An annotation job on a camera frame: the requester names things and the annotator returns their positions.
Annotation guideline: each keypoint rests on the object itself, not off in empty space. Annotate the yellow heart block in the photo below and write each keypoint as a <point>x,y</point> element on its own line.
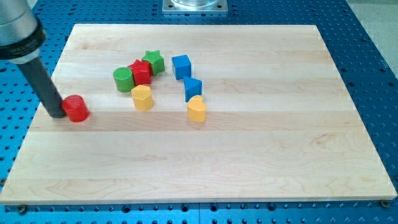
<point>196,109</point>

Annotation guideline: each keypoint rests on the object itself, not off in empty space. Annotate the light wooden board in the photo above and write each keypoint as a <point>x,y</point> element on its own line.
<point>280,124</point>

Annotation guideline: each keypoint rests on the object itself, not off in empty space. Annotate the board clamp screw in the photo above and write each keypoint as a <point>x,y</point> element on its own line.
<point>385,203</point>
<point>22,209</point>

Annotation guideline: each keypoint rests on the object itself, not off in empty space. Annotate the left board clamp screw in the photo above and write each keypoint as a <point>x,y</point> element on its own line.
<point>22,209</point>

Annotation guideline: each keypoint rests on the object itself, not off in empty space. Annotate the right board clamp screw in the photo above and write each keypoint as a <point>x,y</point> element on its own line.
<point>385,203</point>

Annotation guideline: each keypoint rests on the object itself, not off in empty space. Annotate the red star block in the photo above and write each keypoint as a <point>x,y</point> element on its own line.
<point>141,71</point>

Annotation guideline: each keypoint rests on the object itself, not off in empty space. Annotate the yellow hexagon block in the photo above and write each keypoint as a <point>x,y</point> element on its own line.
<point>142,97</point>

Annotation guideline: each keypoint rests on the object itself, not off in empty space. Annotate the blue triangle block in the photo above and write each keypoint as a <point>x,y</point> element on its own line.
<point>192,87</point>

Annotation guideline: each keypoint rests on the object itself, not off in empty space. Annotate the green star block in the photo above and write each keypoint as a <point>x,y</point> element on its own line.
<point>156,61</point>

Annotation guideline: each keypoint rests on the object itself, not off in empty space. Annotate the green cylinder block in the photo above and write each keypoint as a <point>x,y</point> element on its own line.
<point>123,79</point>

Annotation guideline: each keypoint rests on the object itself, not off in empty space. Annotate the red cylinder block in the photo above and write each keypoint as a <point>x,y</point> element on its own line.
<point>75,108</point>

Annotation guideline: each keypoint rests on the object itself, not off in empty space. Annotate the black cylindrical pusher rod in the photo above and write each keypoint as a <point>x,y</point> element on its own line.
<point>40,81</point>

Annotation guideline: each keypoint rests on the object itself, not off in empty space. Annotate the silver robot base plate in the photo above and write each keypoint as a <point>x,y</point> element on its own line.
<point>191,6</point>

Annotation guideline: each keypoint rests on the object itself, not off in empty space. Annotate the blue cube block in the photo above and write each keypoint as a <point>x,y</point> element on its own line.
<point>182,66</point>

